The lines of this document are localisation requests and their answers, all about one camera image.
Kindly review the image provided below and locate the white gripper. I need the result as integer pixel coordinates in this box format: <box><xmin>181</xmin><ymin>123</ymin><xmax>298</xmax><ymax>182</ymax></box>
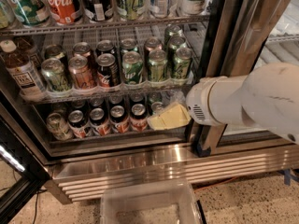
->
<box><xmin>147</xmin><ymin>77</ymin><xmax>227</xmax><ymax>131</ymax></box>

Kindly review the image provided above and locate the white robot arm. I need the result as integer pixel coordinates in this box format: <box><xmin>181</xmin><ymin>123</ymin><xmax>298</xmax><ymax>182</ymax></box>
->
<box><xmin>147</xmin><ymin>63</ymin><xmax>299</xmax><ymax>144</ymax></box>

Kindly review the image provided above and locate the water bottle bottom shelf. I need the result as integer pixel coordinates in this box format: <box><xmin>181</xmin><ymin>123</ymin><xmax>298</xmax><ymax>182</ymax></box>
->
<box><xmin>166</xmin><ymin>91</ymin><xmax>185</xmax><ymax>105</ymax></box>

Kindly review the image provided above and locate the coke can bottom front right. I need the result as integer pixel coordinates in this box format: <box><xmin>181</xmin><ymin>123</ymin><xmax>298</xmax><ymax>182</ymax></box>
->
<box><xmin>130</xmin><ymin>104</ymin><xmax>148</xmax><ymax>132</ymax></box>

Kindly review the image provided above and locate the coke can bottom front middle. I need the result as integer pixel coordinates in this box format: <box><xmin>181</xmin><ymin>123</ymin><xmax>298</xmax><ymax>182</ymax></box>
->
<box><xmin>110</xmin><ymin>105</ymin><xmax>129</xmax><ymax>133</ymax></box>

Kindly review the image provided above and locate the green ginger ale can front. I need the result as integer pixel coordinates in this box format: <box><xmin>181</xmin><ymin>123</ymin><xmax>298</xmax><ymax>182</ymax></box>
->
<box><xmin>148</xmin><ymin>49</ymin><xmax>167</xmax><ymax>82</ymax></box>

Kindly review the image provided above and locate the green 7up can front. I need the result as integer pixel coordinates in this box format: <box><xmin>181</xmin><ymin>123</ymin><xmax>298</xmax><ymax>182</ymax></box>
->
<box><xmin>122</xmin><ymin>51</ymin><xmax>143</xmax><ymax>85</ymax></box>

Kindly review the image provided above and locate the maroon can second row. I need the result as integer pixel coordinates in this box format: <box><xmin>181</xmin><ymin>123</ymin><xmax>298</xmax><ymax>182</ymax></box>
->
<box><xmin>144</xmin><ymin>36</ymin><xmax>163</xmax><ymax>62</ymax></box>

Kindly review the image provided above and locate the coke can bottom front left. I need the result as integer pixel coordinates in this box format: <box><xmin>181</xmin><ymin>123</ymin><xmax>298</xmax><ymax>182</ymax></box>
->
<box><xmin>90</xmin><ymin>108</ymin><xmax>111</xmax><ymax>136</ymax></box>

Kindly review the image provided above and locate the black coke can front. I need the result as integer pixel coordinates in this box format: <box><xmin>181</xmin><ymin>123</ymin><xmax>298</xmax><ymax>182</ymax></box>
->
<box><xmin>96</xmin><ymin>53</ymin><xmax>121</xmax><ymax>88</ymax></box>

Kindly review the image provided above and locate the green can behind 7up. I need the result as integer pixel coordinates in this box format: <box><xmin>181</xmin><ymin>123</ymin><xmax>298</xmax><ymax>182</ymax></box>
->
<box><xmin>120</xmin><ymin>38</ymin><xmax>139</xmax><ymax>56</ymax></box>

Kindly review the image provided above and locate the stainless steel fridge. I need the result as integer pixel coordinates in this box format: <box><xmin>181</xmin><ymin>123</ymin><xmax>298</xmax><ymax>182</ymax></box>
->
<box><xmin>0</xmin><ymin>0</ymin><xmax>298</xmax><ymax>204</ymax></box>

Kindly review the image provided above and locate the coke can bottom far left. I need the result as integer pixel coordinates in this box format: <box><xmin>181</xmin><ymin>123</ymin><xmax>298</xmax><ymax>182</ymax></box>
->
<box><xmin>68</xmin><ymin>110</ymin><xmax>92</xmax><ymax>138</ymax></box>

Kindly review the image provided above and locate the black can second row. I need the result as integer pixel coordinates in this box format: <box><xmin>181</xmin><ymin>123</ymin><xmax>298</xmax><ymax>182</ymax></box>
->
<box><xmin>95</xmin><ymin>40</ymin><xmax>117</xmax><ymax>57</ymax></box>

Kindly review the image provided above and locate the orange soda can front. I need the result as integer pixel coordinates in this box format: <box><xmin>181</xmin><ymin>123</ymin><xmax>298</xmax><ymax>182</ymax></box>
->
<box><xmin>68</xmin><ymin>56</ymin><xmax>96</xmax><ymax>90</ymax></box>

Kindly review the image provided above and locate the orange can second row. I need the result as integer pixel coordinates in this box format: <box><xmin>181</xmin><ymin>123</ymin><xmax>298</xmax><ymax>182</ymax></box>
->
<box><xmin>72</xmin><ymin>42</ymin><xmax>94</xmax><ymax>66</ymax></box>

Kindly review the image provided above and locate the pale can bottom left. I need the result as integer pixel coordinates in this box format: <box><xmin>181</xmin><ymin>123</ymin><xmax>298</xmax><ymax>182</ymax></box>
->
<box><xmin>46</xmin><ymin>112</ymin><xmax>73</xmax><ymax>141</ymax></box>

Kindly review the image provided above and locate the pale green can front left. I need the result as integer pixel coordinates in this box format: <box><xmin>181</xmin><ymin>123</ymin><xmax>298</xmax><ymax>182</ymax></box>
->
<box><xmin>41</xmin><ymin>58</ymin><xmax>71</xmax><ymax>92</ymax></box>

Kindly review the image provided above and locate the dark green can second row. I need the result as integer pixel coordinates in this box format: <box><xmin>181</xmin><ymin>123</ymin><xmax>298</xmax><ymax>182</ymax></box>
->
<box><xmin>44</xmin><ymin>44</ymin><xmax>68</xmax><ymax>67</ymax></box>

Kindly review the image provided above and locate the open black fridge door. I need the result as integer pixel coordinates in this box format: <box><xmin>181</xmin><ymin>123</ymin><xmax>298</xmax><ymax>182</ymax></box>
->
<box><xmin>0</xmin><ymin>92</ymin><xmax>50</xmax><ymax>224</ymax></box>

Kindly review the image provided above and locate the clear plastic bin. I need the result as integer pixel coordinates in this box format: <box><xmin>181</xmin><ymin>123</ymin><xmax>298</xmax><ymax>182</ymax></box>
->
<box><xmin>100</xmin><ymin>179</ymin><xmax>203</xmax><ymax>224</ymax></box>

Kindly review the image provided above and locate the clear label bottle top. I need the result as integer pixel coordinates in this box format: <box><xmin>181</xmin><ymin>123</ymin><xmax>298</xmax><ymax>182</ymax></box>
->
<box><xmin>149</xmin><ymin>0</ymin><xmax>178</xmax><ymax>19</ymax></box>

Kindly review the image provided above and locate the green bottle top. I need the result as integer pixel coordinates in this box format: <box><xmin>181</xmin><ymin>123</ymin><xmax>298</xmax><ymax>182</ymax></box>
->
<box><xmin>115</xmin><ymin>0</ymin><xmax>146</xmax><ymax>21</ymax></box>

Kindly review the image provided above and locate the black cola bottle top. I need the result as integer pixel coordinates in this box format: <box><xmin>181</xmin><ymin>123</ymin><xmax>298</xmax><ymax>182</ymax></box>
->
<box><xmin>82</xmin><ymin>0</ymin><xmax>114</xmax><ymax>22</ymax></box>

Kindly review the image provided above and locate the iced tea bottle front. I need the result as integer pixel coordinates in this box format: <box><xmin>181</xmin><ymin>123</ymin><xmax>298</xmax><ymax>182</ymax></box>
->
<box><xmin>0</xmin><ymin>39</ymin><xmax>46</xmax><ymax>95</ymax></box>

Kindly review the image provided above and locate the iced tea bottle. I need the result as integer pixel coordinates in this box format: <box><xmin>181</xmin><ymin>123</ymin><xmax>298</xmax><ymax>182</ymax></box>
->
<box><xmin>0</xmin><ymin>39</ymin><xmax>46</xmax><ymax>95</ymax></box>
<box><xmin>13</xmin><ymin>35</ymin><xmax>42</xmax><ymax>70</ymax></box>

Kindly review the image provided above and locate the iced tea bottle rear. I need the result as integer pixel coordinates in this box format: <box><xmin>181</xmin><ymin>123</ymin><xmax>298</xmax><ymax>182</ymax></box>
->
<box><xmin>13</xmin><ymin>35</ymin><xmax>42</xmax><ymax>70</ymax></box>

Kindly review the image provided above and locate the teal label bottle top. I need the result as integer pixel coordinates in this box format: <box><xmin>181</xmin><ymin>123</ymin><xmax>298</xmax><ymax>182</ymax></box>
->
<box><xmin>7</xmin><ymin>0</ymin><xmax>50</xmax><ymax>27</ymax></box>

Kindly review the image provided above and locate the top wire shelf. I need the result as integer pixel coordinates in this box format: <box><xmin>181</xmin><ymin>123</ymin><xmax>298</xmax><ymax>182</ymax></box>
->
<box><xmin>0</xmin><ymin>15</ymin><xmax>209</xmax><ymax>36</ymax></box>

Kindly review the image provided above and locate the wire shelf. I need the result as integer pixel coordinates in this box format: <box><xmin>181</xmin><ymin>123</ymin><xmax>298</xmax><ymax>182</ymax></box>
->
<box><xmin>18</xmin><ymin>79</ymin><xmax>192</xmax><ymax>105</ymax></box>
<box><xmin>0</xmin><ymin>15</ymin><xmax>209</xmax><ymax>36</ymax></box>

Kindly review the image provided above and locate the middle wire shelf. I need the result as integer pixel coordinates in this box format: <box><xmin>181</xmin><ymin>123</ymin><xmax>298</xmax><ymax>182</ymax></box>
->
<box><xmin>18</xmin><ymin>79</ymin><xmax>192</xmax><ymax>105</ymax></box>

